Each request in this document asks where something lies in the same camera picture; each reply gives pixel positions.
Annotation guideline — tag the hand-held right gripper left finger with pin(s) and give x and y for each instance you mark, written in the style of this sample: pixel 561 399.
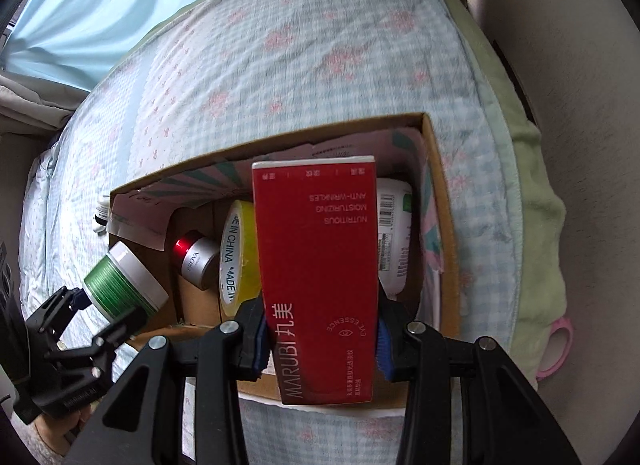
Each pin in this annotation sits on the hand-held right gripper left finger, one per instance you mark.
pixel 263 345

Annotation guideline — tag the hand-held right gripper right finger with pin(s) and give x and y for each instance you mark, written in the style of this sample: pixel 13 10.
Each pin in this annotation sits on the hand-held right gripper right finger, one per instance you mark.
pixel 384 350

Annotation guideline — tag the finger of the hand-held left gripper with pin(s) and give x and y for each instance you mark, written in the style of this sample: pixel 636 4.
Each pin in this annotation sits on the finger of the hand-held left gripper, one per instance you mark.
pixel 117 332
pixel 60 310

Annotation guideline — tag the green jar with pale lid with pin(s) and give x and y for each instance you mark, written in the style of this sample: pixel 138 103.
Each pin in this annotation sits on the green jar with pale lid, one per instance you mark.
pixel 115 290

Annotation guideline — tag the rectangular cosmetic carton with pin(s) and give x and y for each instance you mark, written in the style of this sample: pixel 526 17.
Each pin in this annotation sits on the rectangular cosmetic carton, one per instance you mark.
pixel 315 270

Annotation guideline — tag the cardboard box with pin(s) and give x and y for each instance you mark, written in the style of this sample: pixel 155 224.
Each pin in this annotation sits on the cardboard box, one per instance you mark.
pixel 445 270

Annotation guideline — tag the yellow tape roll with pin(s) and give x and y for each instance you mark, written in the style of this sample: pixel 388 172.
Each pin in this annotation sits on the yellow tape roll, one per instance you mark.
pixel 235 245

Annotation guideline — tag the red and silver jar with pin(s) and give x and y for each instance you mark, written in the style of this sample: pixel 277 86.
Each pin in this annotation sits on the red and silver jar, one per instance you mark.
pixel 200 262

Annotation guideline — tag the white labelled bottle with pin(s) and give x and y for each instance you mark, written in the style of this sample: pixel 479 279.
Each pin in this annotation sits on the white labelled bottle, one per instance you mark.
pixel 395 245

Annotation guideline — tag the small dark jar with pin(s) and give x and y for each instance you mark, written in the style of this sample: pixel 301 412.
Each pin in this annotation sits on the small dark jar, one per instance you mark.
pixel 101 217

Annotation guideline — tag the grey-brown curtain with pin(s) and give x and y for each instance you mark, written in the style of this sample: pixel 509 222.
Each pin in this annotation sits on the grey-brown curtain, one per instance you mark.
pixel 35 105

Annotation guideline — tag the green mattress cover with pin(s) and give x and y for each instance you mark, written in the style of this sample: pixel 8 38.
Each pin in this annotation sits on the green mattress cover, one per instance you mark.
pixel 535 195

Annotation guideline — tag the light blue hanging cloth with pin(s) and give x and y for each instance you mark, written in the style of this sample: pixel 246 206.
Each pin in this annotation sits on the light blue hanging cloth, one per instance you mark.
pixel 100 5

